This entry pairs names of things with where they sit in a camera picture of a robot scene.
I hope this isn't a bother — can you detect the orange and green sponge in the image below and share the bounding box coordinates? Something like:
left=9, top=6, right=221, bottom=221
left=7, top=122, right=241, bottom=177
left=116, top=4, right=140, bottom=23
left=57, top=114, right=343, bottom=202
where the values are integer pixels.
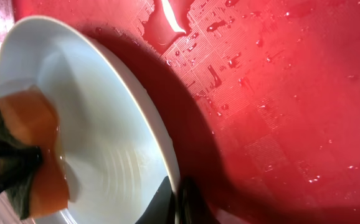
left=0, top=87, right=70, bottom=220

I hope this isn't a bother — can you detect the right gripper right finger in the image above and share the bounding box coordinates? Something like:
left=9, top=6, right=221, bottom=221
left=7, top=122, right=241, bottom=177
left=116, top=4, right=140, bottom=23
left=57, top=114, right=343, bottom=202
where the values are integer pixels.
left=178, top=177, right=219, bottom=224

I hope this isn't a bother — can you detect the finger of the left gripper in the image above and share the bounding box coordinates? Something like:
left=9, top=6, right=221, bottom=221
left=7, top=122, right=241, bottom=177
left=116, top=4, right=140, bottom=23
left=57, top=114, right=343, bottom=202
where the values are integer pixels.
left=0, top=112, right=42, bottom=208

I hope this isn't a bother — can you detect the red plastic serving tray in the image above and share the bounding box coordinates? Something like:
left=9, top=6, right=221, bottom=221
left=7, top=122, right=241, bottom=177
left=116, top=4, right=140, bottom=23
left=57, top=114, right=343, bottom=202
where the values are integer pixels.
left=0, top=0, right=360, bottom=223

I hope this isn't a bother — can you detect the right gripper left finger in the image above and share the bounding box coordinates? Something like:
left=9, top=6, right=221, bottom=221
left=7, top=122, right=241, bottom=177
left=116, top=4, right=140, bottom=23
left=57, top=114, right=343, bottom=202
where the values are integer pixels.
left=135, top=176, right=176, bottom=224

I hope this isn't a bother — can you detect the light blue plate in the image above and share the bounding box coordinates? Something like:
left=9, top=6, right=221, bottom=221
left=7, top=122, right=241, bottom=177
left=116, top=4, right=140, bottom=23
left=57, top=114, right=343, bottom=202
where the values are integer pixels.
left=0, top=16, right=180, bottom=223

